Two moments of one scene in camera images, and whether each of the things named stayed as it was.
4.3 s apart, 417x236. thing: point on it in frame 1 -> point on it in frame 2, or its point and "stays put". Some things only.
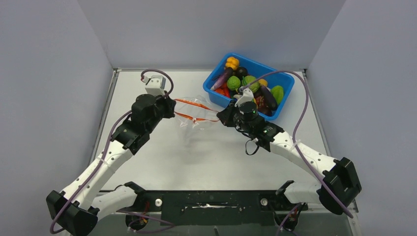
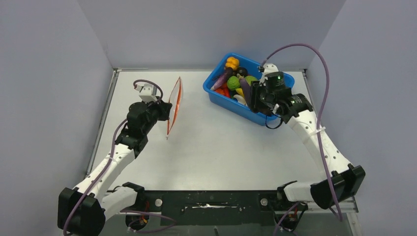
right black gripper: [226, 117] -> [256, 88]
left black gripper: [169, 104] stays put
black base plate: [177, 208] stays put
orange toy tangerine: [220, 91] stays put
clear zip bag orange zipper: [195, 113] -> [175, 99]
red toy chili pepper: [226, 90] stays put
